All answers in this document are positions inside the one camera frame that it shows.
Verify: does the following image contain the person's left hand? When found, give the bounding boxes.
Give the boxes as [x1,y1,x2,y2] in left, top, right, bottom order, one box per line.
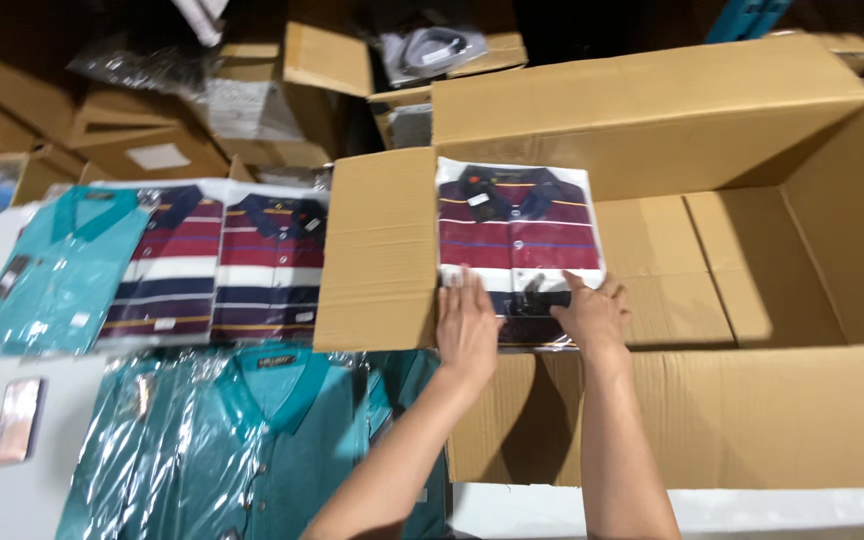
[435,264,500,392]

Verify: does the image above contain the person's right hand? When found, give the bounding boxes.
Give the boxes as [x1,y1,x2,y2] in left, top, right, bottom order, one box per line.
[549,270,634,358]

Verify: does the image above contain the bagged maroon striped polo shirt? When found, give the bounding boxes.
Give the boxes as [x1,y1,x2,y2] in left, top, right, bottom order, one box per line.
[435,157,607,351]
[210,182,328,344]
[96,180,228,348]

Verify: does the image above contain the large open cardboard box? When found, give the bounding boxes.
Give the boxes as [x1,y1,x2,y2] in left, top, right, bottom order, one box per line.
[312,33,864,490]

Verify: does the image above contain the bagged teal polo shirt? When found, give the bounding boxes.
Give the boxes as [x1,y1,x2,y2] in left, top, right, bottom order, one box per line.
[55,343,453,540]
[0,186,153,357]

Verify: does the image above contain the heap of cardboard boxes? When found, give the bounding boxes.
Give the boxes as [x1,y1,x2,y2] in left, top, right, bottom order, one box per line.
[0,0,529,207]

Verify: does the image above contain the blue plastic object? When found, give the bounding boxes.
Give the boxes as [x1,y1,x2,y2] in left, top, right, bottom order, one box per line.
[704,0,793,45]

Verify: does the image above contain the smartphone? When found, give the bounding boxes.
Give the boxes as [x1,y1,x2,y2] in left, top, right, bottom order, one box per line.
[0,377,47,468]

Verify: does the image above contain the bagged grey cable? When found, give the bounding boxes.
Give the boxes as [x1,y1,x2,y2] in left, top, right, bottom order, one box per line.
[378,24,489,88]

